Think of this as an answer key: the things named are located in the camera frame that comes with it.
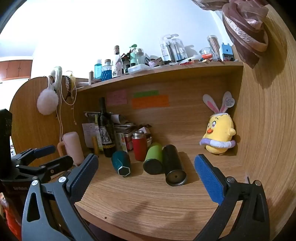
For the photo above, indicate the blue liquid bottle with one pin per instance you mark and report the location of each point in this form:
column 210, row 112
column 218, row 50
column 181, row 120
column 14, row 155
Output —
column 98, row 70

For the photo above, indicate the blue dotted glass bottle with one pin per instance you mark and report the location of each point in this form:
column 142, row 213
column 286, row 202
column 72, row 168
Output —
column 107, row 73

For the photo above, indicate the green sticky note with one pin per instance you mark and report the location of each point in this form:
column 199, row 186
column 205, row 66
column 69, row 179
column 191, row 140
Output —
column 145, row 93

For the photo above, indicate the white fluffy earmuffs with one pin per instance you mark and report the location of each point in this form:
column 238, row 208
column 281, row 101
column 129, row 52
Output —
column 47, row 102

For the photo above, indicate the teal cup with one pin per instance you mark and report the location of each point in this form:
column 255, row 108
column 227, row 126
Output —
column 120, row 162

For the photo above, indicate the yellow plush chick toy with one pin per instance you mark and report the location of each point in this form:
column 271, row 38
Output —
column 218, row 132

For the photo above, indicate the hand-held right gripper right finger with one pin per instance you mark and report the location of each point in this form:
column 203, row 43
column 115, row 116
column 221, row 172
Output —
column 209, row 178

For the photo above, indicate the dark lace headband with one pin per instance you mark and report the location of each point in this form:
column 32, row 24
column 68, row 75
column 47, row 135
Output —
column 68, row 89

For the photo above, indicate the blue box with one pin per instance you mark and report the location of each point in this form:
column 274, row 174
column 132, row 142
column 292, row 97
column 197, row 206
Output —
column 226, row 52

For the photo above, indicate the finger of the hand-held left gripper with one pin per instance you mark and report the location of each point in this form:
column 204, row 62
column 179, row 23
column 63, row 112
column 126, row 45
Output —
column 44, row 150
column 57, row 163

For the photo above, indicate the brown wall cabinet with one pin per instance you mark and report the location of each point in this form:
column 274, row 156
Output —
column 16, row 69

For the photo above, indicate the black cup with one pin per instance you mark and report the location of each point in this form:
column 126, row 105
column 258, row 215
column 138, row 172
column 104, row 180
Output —
column 172, row 160

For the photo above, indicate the red white marker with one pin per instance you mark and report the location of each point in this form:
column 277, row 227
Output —
column 196, row 57

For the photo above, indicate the pink sticky note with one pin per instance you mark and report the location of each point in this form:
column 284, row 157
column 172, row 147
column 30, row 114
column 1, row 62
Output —
column 116, row 97

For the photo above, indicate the clear round bottle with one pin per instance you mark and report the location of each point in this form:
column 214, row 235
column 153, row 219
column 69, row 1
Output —
column 139, row 56

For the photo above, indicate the wooden desk hutch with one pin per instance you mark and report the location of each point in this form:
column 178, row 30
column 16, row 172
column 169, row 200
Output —
column 185, row 81

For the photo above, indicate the orange sticky note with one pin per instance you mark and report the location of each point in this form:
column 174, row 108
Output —
column 150, row 101

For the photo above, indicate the dark wine bottle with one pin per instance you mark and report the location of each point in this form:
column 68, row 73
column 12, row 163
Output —
column 106, row 132

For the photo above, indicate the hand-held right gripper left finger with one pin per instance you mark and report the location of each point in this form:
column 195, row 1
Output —
column 84, row 176

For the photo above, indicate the clear cylinder container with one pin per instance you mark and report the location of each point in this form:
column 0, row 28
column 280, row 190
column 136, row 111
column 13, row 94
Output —
column 214, row 47

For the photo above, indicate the green pump bottle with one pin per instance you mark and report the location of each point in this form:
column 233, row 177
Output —
column 132, row 58

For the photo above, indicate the white tray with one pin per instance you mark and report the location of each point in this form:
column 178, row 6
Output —
column 138, row 69

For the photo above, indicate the stack of papers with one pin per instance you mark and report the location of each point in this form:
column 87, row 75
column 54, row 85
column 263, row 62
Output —
column 123, row 127

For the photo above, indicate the yellow tube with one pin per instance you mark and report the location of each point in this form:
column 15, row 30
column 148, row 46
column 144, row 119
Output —
column 95, row 144

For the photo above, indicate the green cup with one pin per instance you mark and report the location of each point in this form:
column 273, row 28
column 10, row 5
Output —
column 153, row 158

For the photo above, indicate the glass jar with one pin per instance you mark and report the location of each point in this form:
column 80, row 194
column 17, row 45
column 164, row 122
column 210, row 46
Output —
column 205, row 53

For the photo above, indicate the tall clear glass bottle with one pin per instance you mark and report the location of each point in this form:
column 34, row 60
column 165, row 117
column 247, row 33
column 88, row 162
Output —
column 117, row 64

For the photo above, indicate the red thermos cup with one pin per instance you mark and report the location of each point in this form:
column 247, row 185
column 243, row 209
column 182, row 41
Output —
column 139, row 147

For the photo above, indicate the grey spray can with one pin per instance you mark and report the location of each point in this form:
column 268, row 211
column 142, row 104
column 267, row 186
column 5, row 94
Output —
column 91, row 77

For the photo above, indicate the white paper note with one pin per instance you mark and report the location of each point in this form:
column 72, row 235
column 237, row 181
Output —
column 89, row 134

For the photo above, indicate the clear plastic package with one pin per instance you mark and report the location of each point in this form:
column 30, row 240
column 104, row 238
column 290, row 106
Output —
column 173, row 49

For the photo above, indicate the colourful small box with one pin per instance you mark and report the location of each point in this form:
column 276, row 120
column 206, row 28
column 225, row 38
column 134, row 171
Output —
column 121, row 141

